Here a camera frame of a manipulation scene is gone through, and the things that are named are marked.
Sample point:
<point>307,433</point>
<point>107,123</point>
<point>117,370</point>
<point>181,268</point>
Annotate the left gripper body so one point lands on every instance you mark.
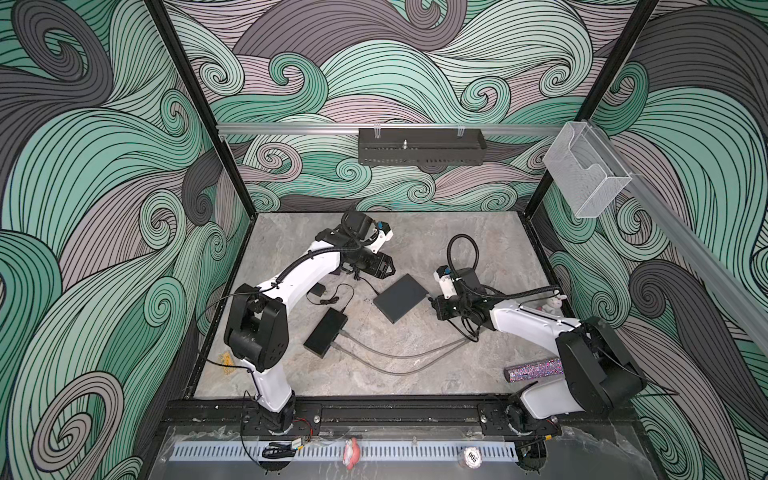
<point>373,264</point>

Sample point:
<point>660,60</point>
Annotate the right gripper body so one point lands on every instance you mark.
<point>447,308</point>

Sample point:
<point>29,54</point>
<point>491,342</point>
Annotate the large black network switch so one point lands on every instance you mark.
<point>400,298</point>

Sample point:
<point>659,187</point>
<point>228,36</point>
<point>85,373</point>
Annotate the small black ribbed switch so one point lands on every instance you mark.
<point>325,332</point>

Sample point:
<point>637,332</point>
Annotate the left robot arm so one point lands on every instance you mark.
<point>257,331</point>

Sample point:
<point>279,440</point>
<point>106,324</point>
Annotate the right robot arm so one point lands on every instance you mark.
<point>599,373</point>

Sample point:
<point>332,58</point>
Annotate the pink bunny figurine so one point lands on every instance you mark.
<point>554,304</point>

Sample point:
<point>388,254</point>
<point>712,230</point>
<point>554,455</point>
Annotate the glittery purple microphone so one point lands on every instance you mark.
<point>533,370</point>

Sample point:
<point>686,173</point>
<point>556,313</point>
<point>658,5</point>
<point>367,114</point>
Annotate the round white pink object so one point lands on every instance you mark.
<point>470,458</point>

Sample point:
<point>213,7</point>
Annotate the small yellow block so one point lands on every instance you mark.
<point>227,362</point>

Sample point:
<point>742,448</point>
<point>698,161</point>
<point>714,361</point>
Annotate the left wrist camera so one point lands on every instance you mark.
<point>382,233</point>

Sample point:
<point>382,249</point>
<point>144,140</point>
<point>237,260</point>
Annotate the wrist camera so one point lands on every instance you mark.
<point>445,281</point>
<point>382,233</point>

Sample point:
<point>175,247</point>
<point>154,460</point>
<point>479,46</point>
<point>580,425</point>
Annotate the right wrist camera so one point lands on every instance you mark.
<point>445,281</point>

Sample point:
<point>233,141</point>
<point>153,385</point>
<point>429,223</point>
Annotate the black perforated wall tray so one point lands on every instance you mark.
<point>431,148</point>

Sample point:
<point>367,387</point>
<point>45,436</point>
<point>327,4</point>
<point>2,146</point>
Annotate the pink toy on duct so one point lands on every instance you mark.
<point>351,453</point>

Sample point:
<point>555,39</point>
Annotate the clear acrylic wall box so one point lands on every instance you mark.
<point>587,169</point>

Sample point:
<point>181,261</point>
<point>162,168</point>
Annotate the white slotted cable duct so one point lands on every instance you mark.
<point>371,450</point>

